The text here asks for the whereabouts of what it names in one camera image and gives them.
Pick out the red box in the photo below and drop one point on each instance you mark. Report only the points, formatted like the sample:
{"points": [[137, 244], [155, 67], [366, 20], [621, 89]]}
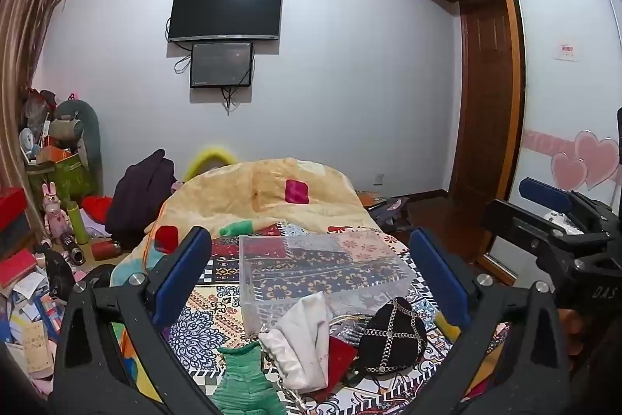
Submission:
{"points": [[12, 206]]}

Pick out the clear plastic storage box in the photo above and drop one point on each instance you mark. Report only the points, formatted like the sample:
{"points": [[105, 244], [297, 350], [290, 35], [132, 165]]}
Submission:
{"points": [[320, 269]]}

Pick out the wooden wardrobe with heart doors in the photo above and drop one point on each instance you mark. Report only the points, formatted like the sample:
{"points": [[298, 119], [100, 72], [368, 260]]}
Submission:
{"points": [[554, 104]]}

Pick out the red fabric pouch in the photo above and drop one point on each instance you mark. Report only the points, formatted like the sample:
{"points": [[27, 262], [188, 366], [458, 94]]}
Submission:
{"points": [[340, 361]]}

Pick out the brown striped curtain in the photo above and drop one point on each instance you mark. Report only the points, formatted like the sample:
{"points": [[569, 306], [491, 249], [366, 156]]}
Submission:
{"points": [[24, 31]]}

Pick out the green cardboard box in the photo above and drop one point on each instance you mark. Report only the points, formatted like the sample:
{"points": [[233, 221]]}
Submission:
{"points": [[63, 181]]}

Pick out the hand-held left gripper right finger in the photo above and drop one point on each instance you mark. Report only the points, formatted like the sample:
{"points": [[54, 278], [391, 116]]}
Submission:
{"points": [[437, 279]]}

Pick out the red book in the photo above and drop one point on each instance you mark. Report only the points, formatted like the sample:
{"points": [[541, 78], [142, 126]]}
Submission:
{"points": [[17, 269]]}

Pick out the green bottle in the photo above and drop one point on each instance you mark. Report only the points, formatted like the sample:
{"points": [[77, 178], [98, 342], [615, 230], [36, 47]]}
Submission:
{"points": [[77, 223]]}

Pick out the red cloth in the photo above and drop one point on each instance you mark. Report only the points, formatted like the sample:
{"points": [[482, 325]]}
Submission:
{"points": [[97, 207]]}

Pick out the small black wall monitor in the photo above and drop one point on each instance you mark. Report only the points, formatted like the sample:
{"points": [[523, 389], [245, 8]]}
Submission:
{"points": [[221, 65]]}

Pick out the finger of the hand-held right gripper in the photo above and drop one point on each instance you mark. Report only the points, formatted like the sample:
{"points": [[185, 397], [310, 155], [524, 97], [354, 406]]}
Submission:
{"points": [[510, 220], [544, 195]]}

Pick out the red thermos flask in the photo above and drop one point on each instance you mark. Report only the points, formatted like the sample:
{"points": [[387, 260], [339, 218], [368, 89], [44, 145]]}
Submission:
{"points": [[104, 249]]}

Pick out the yellow plush toy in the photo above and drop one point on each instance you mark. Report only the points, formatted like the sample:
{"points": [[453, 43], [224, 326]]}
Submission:
{"points": [[209, 157]]}

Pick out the small white fan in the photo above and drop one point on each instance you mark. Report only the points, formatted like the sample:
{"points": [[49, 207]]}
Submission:
{"points": [[28, 142]]}

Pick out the brown wooden door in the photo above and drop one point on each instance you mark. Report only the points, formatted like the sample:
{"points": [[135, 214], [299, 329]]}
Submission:
{"points": [[483, 104]]}

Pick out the backpack on floor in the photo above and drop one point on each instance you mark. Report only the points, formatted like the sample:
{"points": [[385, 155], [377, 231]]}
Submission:
{"points": [[393, 213]]}

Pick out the patterned bedsheet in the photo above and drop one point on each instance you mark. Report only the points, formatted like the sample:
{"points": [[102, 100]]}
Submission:
{"points": [[214, 313]]}

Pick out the yellow fleece blanket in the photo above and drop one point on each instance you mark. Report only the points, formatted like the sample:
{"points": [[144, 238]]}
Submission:
{"points": [[243, 196]]}

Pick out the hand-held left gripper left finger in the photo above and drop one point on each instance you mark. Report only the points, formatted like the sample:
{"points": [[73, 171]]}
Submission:
{"points": [[182, 271]]}

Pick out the pile of papers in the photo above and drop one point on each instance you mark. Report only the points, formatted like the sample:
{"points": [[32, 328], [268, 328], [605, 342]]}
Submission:
{"points": [[29, 327]]}

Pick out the black wall television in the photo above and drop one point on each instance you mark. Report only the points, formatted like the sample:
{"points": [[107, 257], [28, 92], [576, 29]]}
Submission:
{"points": [[223, 9]]}

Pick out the dark clothing pile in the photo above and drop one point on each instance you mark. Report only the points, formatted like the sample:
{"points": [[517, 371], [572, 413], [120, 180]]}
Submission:
{"points": [[138, 196]]}

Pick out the green knitted cloth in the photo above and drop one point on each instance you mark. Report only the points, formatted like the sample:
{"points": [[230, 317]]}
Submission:
{"points": [[245, 383]]}

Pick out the pink rabbit toy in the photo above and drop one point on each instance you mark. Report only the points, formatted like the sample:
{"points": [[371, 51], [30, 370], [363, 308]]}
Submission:
{"points": [[54, 213]]}

